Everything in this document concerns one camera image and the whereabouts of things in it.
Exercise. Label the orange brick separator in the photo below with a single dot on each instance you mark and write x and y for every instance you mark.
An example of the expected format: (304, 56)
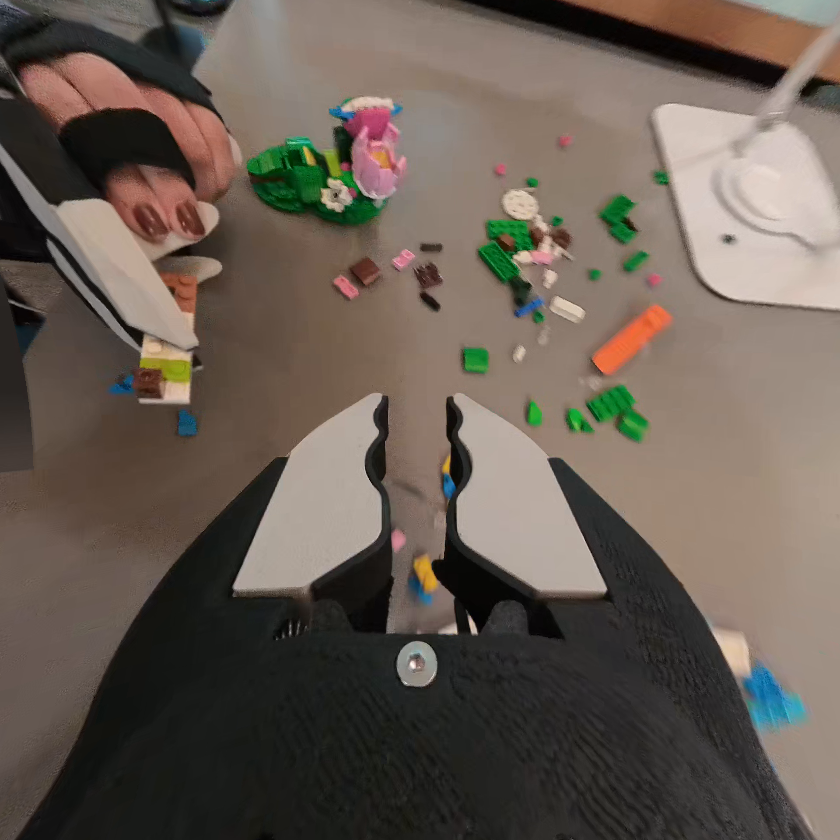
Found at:
(630, 341)

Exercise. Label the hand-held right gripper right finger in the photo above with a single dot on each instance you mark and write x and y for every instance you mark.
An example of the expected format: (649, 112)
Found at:
(525, 518)

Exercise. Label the white lamp base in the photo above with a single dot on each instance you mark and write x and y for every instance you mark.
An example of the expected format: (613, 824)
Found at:
(695, 197)

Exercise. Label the pink green lotus flower model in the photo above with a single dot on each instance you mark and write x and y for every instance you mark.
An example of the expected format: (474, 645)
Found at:
(374, 164)

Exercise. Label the pile of green brown bricks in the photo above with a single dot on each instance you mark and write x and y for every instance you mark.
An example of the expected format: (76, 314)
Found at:
(508, 231)

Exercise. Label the white round lattice plate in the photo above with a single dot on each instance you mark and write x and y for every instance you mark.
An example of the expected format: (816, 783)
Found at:
(520, 205)

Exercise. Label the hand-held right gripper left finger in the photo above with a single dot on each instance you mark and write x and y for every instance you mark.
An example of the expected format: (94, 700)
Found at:
(315, 518)

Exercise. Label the small dark brown brick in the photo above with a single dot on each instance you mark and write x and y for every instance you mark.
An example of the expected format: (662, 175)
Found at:
(149, 382)

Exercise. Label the person's left hand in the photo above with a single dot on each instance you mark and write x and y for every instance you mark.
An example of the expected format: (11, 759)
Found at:
(85, 85)

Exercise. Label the brown white lime brick assembly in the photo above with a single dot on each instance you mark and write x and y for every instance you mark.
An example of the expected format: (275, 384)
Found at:
(167, 371)

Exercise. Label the pile of colourful toy bricks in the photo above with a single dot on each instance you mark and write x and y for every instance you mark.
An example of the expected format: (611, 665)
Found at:
(774, 702)

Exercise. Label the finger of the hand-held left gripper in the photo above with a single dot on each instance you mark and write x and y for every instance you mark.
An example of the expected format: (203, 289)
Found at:
(124, 269)
(85, 295)

